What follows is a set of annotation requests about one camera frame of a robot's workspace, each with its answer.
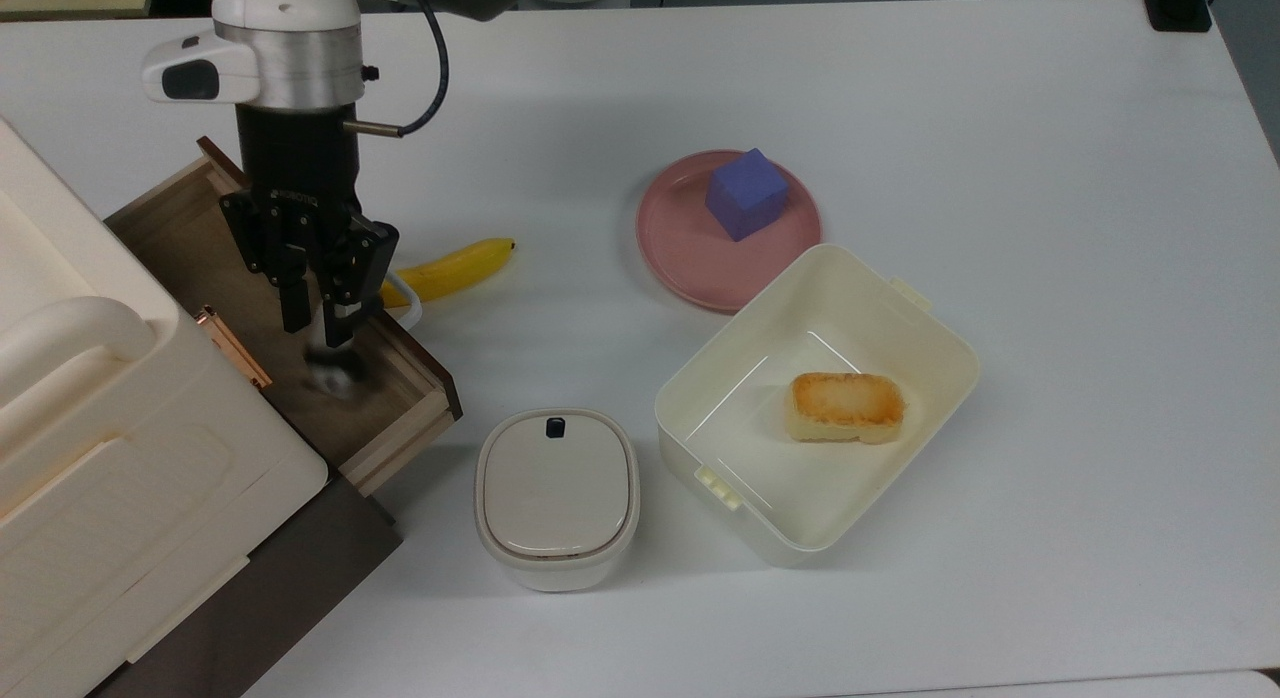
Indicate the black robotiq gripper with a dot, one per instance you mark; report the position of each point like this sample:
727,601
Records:
298,158

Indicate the black and white panda toy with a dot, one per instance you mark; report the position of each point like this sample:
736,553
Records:
333,370

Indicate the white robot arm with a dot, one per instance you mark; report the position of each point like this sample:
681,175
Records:
290,28

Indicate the brown wooden drawer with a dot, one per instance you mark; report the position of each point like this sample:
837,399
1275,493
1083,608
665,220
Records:
400,418

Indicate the cream toy fridge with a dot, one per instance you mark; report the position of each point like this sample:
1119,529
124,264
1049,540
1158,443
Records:
110,478

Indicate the dark brown drawer cabinet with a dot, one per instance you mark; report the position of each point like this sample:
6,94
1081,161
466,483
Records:
270,598

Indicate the yellow banana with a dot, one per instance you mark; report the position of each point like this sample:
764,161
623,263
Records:
455,268

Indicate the small white trash can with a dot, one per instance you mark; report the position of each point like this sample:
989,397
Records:
556,488

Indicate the pink plate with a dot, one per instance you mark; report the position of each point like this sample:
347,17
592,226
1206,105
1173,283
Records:
690,248

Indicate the purple cube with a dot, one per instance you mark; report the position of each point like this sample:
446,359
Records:
748,193

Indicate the toasted bread piece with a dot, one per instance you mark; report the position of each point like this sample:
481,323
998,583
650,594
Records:
845,406

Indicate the cream plastic storage box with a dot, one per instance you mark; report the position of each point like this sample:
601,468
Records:
830,488

